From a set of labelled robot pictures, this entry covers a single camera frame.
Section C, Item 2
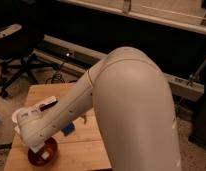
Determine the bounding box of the white plastic bottle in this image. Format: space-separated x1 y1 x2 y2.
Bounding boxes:
41 151 50 160

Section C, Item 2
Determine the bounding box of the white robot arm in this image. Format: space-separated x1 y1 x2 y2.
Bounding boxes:
16 47 182 171

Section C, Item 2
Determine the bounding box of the orange ceramic bowl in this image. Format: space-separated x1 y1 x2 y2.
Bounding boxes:
28 137 58 166

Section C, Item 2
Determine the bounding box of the wooden table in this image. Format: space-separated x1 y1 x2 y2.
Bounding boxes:
3 83 112 171

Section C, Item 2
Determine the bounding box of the black office chair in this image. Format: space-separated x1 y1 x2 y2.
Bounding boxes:
0 23 58 98

